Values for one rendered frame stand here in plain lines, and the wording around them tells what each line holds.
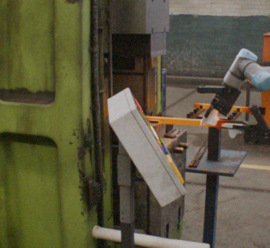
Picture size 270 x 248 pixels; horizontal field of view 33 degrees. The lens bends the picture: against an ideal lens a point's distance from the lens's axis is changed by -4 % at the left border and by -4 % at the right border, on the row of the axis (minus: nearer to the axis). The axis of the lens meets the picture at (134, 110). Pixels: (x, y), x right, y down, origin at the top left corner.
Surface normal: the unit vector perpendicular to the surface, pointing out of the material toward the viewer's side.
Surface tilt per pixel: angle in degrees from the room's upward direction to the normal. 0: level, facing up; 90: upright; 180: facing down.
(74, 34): 89
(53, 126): 90
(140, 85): 90
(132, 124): 90
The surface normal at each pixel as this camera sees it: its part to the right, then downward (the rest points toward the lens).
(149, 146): 0.07, 0.20
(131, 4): -0.36, 0.19
